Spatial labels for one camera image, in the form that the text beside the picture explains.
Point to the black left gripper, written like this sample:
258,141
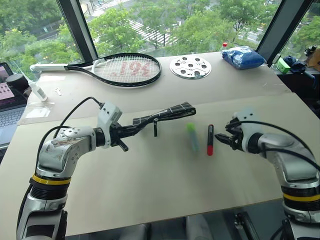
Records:
115,132

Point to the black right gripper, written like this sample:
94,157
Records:
238,140

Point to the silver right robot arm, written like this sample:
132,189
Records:
290,160

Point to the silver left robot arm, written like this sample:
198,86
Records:
57,155

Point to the red marker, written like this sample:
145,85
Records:
210,140

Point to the green highlighter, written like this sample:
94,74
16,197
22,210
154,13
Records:
193,136

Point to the black white tennis racket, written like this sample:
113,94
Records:
105,73

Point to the blue plastic bag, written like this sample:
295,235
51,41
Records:
242,58

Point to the round metal disc with holes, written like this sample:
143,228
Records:
190,67

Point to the small white plastic piece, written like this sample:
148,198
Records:
58,91

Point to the green box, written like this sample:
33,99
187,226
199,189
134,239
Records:
284,65

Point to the red cap bottle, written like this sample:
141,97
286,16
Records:
225,45

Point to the clear plastic sleeve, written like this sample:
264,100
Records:
37,110

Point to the dark blue umbrella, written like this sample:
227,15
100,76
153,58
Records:
298,67

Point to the white glue bottle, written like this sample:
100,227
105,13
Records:
37,90

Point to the brown cardboard box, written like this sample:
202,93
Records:
315,58

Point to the grey laptop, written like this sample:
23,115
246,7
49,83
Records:
10,110

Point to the black round speaker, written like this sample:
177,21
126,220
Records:
15,80

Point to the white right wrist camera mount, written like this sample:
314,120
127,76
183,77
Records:
250,122

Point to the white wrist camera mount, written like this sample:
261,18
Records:
250,122
108,113

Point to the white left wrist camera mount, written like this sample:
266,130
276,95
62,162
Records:
108,113

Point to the black metal bracket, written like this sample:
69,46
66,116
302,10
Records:
246,226

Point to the black window frame post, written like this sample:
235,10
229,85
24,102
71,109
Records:
80,32
280,30

